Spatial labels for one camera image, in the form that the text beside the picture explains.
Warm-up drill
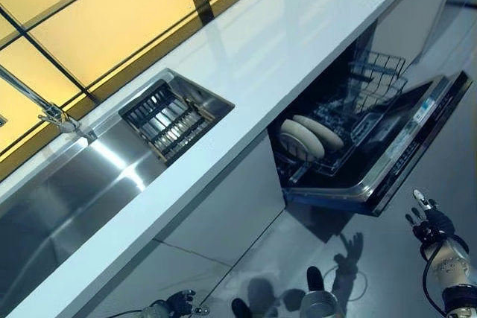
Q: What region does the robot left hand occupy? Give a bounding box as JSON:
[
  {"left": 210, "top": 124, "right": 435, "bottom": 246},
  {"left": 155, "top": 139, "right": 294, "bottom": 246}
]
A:
[{"left": 165, "top": 288, "right": 210, "bottom": 316}]

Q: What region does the dark dishwasher plate rack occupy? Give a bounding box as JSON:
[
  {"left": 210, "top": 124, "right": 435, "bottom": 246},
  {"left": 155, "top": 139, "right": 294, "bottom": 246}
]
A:
[{"left": 274, "top": 101, "right": 378, "bottom": 185}]

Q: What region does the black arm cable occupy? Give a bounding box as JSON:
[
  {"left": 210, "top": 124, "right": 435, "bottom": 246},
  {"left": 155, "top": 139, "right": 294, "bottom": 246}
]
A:
[
  {"left": 110, "top": 308, "right": 150, "bottom": 318},
  {"left": 420, "top": 242, "right": 450, "bottom": 317}
]

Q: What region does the chrome gooseneck kitchen faucet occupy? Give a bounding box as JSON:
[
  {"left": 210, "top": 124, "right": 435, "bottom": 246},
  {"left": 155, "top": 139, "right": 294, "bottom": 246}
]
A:
[{"left": 0, "top": 63, "right": 98, "bottom": 141}]

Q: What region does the black wire dishwasher basket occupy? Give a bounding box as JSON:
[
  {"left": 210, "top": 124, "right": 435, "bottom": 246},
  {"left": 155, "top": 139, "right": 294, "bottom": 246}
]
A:
[{"left": 347, "top": 48, "right": 410, "bottom": 115}]

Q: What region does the black dish drying rack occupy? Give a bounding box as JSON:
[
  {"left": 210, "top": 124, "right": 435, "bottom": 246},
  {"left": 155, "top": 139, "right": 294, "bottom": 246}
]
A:
[{"left": 118, "top": 80, "right": 218, "bottom": 167}]

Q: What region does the white round plate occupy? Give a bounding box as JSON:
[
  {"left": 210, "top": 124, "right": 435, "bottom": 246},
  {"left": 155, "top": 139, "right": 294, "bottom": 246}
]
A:
[
  {"left": 279, "top": 118, "right": 327, "bottom": 158},
  {"left": 292, "top": 113, "right": 345, "bottom": 150}
]

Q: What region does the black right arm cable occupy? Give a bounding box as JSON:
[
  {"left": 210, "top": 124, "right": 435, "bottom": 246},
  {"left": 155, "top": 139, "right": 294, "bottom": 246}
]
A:
[{"left": 420, "top": 242, "right": 450, "bottom": 317}]

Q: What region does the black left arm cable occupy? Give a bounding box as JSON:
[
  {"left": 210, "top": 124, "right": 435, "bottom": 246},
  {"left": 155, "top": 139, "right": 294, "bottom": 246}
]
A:
[{"left": 110, "top": 308, "right": 150, "bottom": 318}]

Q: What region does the black built-in dishwasher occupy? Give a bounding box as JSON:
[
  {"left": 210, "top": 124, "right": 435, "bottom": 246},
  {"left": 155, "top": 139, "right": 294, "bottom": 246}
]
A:
[{"left": 266, "top": 29, "right": 474, "bottom": 218}]

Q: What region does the stainless steel sink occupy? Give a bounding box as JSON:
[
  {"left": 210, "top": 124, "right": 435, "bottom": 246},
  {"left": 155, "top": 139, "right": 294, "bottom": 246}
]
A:
[{"left": 0, "top": 67, "right": 236, "bottom": 314}]

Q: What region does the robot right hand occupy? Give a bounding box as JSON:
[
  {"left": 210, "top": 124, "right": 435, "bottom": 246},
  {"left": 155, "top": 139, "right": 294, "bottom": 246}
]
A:
[{"left": 405, "top": 188, "right": 458, "bottom": 249}]

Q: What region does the white base cabinet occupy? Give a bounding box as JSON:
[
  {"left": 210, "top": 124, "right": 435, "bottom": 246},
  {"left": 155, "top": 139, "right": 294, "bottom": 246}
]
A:
[{"left": 66, "top": 0, "right": 461, "bottom": 318}]

